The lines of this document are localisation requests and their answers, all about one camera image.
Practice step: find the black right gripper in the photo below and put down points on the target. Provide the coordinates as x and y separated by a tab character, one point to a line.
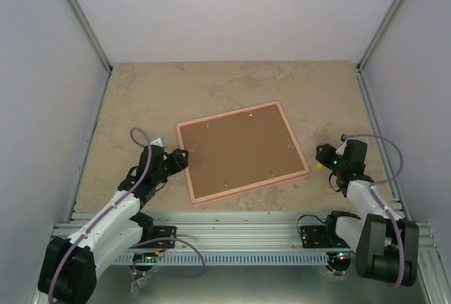
323	157

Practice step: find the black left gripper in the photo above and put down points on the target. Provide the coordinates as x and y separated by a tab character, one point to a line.
179	163

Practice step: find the pink picture frame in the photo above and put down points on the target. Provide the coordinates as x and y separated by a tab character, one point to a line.
240	150

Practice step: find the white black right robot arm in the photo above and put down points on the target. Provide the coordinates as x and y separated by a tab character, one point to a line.
385	245

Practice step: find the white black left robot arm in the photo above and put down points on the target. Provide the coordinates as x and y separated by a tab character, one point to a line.
73	265

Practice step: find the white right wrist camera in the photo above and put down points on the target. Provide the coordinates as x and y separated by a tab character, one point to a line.
342	147

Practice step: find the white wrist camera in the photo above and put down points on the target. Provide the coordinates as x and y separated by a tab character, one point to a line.
158	142
342	147

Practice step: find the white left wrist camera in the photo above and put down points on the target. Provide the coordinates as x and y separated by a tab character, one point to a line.
158	142

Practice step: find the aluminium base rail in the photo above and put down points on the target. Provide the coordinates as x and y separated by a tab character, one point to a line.
237	231

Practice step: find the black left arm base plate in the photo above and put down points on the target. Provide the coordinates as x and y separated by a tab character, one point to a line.
154	232

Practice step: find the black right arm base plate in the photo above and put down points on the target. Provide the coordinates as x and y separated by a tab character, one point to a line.
319	236

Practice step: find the grey slotted cable duct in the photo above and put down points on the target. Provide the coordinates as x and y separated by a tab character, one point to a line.
189	258

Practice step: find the right aluminium corner post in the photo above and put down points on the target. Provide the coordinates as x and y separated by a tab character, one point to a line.
378	36

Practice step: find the aluminium corner post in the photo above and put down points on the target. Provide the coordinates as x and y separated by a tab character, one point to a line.
378	36
89	33

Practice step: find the left aluminium corner post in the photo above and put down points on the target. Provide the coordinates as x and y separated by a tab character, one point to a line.
89	33

